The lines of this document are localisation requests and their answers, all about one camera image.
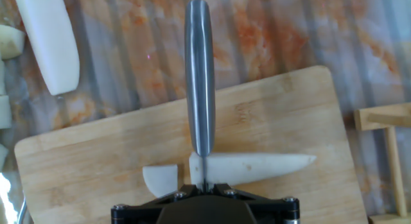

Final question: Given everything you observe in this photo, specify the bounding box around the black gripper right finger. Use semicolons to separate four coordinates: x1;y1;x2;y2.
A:
213;183;301;224

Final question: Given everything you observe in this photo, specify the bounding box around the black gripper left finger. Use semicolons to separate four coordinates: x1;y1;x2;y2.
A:
110;184;197;224

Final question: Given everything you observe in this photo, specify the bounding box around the steel cleaver knife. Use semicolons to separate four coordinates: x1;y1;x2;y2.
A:
184;0;216;193

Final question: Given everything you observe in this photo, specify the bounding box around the small white radish slice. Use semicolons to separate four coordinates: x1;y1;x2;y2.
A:
142;164;179;198

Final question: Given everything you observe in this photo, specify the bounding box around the long tapered white radish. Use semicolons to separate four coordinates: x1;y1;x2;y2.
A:
188;151;317;188

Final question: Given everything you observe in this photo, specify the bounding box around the rounded white radish piece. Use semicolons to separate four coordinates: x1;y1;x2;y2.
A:
14;0;80;96

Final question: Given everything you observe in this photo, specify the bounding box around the wooden cutting board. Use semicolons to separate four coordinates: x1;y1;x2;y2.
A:
14;65;370;224

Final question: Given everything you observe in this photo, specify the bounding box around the wooden peg rack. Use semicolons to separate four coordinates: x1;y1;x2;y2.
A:
354;101;411;224

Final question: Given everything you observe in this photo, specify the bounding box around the marble pattern plastic sheet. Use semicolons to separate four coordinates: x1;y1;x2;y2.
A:
0;0;411;224

